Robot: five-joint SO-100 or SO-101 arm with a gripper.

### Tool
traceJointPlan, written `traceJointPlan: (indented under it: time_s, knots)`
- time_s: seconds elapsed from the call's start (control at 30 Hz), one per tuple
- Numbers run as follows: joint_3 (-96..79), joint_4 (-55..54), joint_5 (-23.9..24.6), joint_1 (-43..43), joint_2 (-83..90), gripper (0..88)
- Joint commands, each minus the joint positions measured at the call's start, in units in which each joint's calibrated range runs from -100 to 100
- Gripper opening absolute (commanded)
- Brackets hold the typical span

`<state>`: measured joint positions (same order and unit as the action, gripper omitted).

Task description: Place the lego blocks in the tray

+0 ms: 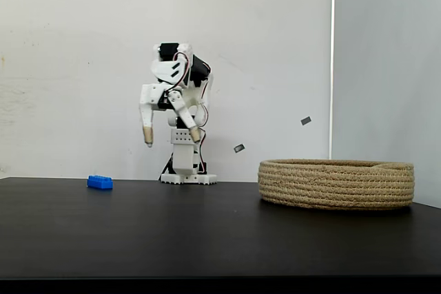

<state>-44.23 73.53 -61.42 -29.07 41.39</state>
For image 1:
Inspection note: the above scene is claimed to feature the red and white servo cable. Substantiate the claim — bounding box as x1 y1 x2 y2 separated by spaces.
165 52 192 97

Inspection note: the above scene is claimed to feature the blue lego block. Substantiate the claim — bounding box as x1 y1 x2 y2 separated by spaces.
86 175 114 191

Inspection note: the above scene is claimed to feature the black base cable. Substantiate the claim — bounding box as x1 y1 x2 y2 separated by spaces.
160 154 174 182

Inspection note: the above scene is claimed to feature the round woven rope basket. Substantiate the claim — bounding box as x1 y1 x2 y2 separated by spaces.
258 158 415 210

